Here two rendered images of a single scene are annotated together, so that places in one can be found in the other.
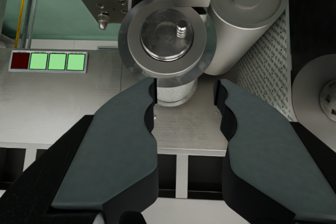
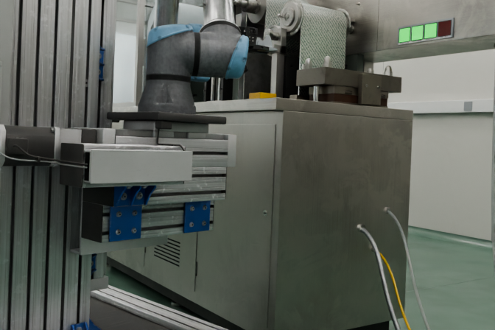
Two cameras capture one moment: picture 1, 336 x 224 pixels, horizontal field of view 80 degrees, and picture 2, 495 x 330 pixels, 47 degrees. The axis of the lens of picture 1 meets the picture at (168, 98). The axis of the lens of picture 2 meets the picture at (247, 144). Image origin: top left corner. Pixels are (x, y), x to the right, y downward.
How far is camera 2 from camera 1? 2.20 m
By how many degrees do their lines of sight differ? 58
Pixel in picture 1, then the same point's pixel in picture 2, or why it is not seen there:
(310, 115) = not seen: outside the picture
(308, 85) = (262, 9)
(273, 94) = (274, 8)
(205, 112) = not seen: hidden behind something
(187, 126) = (342, 2)
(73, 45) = not seen: outside the picture
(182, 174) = not seen: outside the picture
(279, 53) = (269, 22)
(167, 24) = (287, 20)
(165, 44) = (286, 12)
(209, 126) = (332, 5)
